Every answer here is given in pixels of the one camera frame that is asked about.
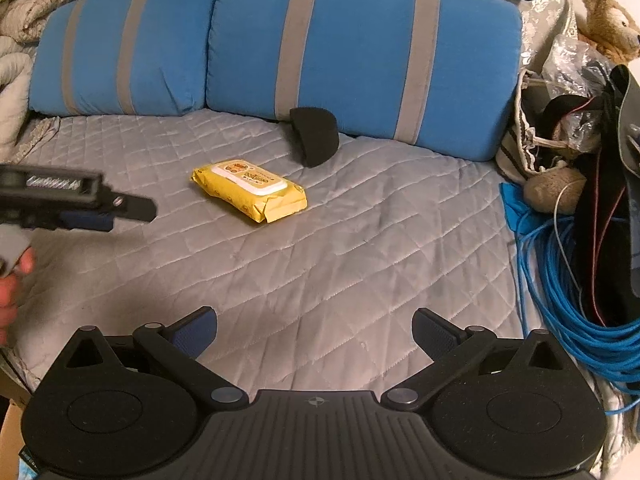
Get person's left hand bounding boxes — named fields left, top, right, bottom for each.
left=0, top=249, right=39, bottom=347

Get coiled blue cable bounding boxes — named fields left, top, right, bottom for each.
left=501, top=182, right=640, bottom=414

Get small black fabric piece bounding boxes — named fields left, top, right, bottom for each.
left=290, top=106, right=340, bottom=170

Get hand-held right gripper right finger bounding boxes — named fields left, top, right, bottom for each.
left=381, top=308, right=573, bottom=411

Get beige quilted comforter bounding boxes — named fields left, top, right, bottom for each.
left=0, top=0, right=87, bottom=152

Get striped canvas rope bag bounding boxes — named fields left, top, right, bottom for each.
left=495, top=67, right=552, bottom=184

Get blue grey striped pillow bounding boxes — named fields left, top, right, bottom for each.
left=205, top=0, right=524, bottom=163
left=27, top=0, right=219, bottom=117

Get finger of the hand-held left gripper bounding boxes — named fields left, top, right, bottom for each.
left=60, top=211, right=115, bottom=234
left=99, top=191, right=157, bottom=223

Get black and red straps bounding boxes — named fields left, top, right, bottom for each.
left=537, top=64, right=640, bottom=328

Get beige plush toy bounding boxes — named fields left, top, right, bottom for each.
left=522, top=166, right=589, bottom=214

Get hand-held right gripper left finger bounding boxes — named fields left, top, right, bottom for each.
left=62, top=306, right=249, bottom=411

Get yellow wet wipes pack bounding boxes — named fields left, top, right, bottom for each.
left=191, top=159, right=308, bottom=224

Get grey quilted bedspread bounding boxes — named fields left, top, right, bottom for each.
left=0, top=107, right=532, bottom=403

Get brown teddy bear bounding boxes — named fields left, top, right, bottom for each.
left=581, top=0, right=640, bottom=64

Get clear plastic bag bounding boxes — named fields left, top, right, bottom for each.
left=542, top=34, right=622, bottom=92

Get grey patterned cushion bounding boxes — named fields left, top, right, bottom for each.
left=519, top=0, right=582, bottom=78

